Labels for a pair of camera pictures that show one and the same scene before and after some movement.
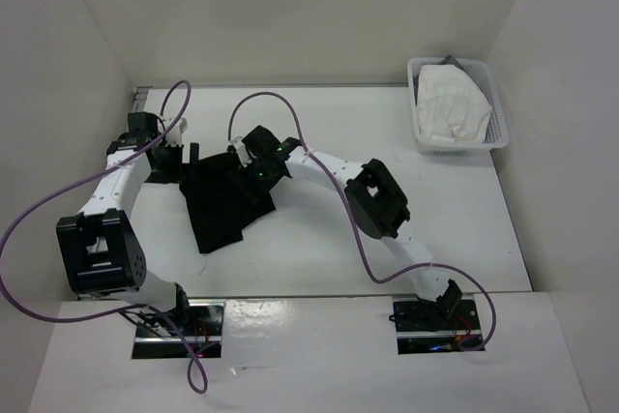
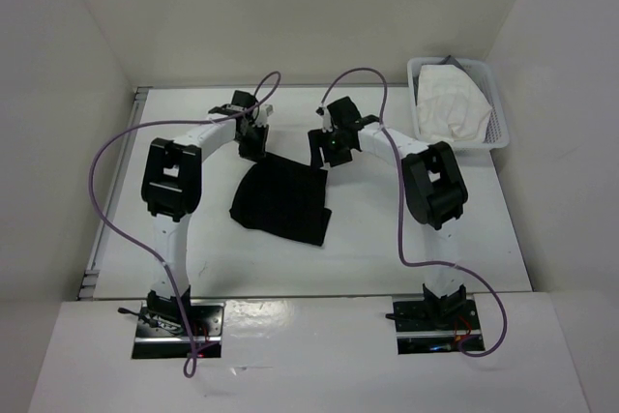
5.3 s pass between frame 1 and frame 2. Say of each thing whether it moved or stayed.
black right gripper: moved
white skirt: stayed
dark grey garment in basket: stayed
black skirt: moved
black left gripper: moved
